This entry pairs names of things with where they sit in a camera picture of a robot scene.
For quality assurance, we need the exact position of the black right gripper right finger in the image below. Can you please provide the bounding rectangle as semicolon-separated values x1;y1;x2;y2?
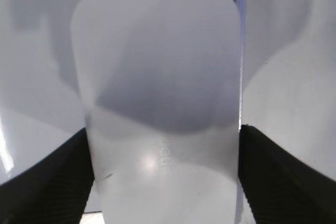
238;125;335;223

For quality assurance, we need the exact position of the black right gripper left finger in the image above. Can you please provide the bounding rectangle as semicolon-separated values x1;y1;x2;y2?
1;129;94;224

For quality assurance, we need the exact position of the white whiteboard eraser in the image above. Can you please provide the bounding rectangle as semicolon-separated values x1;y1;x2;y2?
71;0;240;223

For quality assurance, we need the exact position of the white whiteboard with aluminium frame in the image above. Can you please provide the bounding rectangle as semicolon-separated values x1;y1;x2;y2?
0;0;336;214

